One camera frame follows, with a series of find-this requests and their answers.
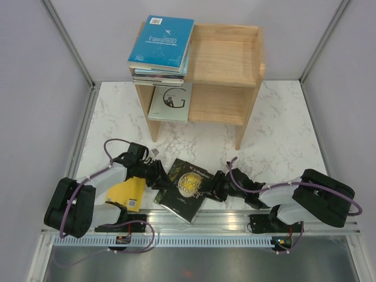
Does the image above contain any white Great Gatsby book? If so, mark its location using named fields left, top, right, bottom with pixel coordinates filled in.
left=147, top=83, right=193, bottom=123

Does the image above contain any dark purple planets book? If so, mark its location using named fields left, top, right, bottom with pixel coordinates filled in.
left=132, top=74, right=184, bottom=83

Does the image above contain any green forest cover book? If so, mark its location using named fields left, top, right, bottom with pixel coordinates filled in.
left=153, top=159, right=188, bottom=204

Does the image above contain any aluminium front rail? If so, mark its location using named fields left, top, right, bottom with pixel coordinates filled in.
left=41, top=209, right=361, bottom=236

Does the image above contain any slotted grey cable duct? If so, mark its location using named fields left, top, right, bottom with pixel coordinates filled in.
left=53, top=234, right=291, bottom=248

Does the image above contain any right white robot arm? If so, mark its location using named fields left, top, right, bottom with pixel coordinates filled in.
left=200, top=168, right=357, bottom=234

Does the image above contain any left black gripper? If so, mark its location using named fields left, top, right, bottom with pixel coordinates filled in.
left=136, top=159, right=174, bottom=191

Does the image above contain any navy blue hardcover book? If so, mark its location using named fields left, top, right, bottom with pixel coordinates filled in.
left=133, top=80, right=183, bottom=88

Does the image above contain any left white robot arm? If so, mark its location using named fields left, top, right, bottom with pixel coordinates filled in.
left=43, top=142, right=173, bottom=239

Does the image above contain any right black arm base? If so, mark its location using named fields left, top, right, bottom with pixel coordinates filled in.
left=249, top=214, right=301, bottom=234

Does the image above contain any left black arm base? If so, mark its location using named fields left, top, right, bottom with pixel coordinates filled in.
left=115, top=214, right=147, bottom=235

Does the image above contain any wooden two-tier shelf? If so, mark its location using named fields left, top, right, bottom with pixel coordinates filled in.
left=133, top=21, right=266, bottom=151

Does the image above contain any blue Jules Verne book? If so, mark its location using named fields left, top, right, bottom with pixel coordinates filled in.
left=127, top=15, right=194, bottom=72

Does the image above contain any light blue thin book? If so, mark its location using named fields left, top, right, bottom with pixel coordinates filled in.
left=127, top=49, right=190, bottom=76

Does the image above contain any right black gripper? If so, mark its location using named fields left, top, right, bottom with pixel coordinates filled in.
left=198, top=170, right=246, bottom=203

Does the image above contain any yellow paperback book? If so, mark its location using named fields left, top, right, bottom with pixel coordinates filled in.
left=106, top=177, right=146, bottom=212

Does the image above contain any black Moon and Sixpence book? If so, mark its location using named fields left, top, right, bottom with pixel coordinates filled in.
left=159, top=162, right=213, bottom=223

